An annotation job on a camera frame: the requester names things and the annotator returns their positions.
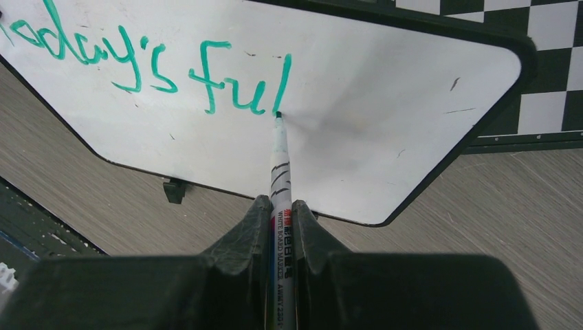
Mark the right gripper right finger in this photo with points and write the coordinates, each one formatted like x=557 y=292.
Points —
x=342 y=289

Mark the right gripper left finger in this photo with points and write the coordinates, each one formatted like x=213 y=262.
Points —
x=222 y=287

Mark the green white marker pen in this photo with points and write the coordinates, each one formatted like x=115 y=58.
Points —
x=281 y=300

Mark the small whiteboard with stand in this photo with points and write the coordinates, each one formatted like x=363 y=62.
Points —
x=377 y=103

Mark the black white checkerboard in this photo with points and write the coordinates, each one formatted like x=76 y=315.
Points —
x=544 y=111

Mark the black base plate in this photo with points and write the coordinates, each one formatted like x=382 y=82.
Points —
x=30 y=233

